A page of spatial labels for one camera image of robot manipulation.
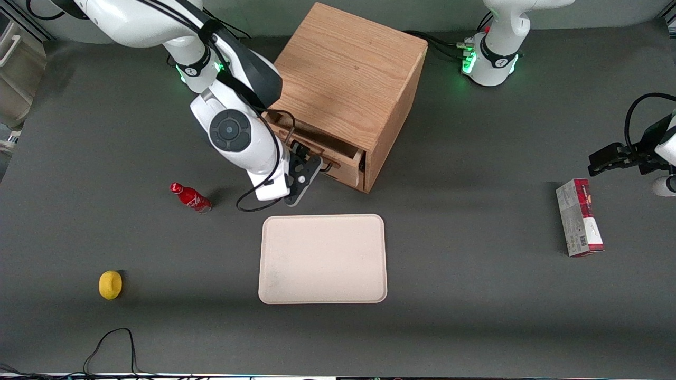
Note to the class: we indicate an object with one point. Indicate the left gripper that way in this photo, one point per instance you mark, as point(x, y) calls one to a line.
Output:
point(640, 156)

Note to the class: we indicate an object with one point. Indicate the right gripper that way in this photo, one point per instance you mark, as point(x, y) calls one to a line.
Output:
point(297, 152)

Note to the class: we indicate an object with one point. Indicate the wooden drawer with slot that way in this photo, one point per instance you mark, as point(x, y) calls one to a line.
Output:
point(346, 158)

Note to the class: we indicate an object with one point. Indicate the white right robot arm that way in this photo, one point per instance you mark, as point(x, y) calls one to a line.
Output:
point(243, 142)

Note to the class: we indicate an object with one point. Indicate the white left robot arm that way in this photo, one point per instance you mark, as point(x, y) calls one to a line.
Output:
point(501, 31)

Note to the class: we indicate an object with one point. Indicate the plain wooden drawer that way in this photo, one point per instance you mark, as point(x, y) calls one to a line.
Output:
point(348, 179)

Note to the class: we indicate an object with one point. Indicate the oak wooden drawer cabinet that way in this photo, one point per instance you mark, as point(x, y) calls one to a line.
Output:
point(348, 68)

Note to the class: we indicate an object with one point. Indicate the grey and red carton box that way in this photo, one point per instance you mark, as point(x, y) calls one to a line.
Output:
point(578, 221)

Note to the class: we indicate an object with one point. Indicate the beige plastic tray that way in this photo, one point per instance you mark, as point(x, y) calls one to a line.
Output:
point(322, 258)

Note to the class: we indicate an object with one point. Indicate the red soda bottle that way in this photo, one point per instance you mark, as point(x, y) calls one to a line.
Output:
point(190, 198)

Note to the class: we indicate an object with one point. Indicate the yellow lemon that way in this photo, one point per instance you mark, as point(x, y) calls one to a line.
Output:
point(110, 285)

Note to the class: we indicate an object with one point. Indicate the beige plastic container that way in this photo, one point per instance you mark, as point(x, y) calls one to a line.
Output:
point(21, 79)

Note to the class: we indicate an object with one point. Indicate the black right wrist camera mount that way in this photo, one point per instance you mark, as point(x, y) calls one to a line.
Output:
point(302, 179)

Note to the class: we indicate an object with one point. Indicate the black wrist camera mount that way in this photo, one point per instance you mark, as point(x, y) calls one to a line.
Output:
point(641, 155)
point(302, 179)

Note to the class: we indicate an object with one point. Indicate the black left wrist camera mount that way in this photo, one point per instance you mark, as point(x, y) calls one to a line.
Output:
point(641, 155)

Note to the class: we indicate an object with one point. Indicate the aluminium frame profile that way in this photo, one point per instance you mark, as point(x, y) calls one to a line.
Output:
point(31, 29)

